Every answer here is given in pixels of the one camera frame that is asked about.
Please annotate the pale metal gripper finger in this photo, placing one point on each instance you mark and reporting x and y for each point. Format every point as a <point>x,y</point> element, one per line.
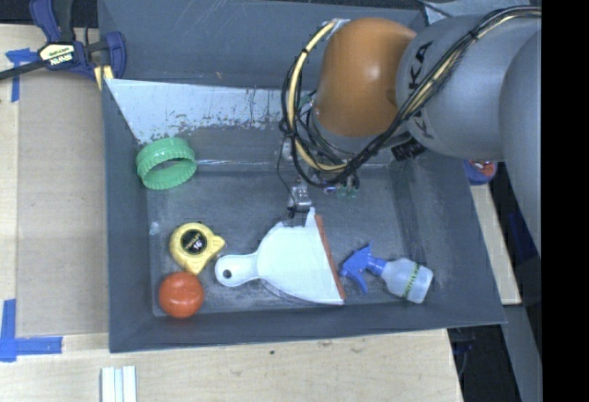
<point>303,198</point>
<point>292,206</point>

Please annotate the white dustpan with brown edge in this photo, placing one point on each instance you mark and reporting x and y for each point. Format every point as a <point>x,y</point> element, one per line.
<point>294,264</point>

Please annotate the yellow tape measure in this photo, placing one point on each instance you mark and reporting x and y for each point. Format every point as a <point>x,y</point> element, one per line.
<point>195,241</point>

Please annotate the clear spray bottle blue nozzle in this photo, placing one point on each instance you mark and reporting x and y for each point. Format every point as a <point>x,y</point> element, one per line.
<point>405,278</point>

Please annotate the orange ball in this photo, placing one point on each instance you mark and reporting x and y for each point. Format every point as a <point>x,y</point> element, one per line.
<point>181,295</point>

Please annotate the grey metal bin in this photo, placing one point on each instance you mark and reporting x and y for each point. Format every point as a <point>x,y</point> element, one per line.
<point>239,37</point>

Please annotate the black cylinder on white bracket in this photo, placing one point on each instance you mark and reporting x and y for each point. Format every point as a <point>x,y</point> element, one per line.
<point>407,151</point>

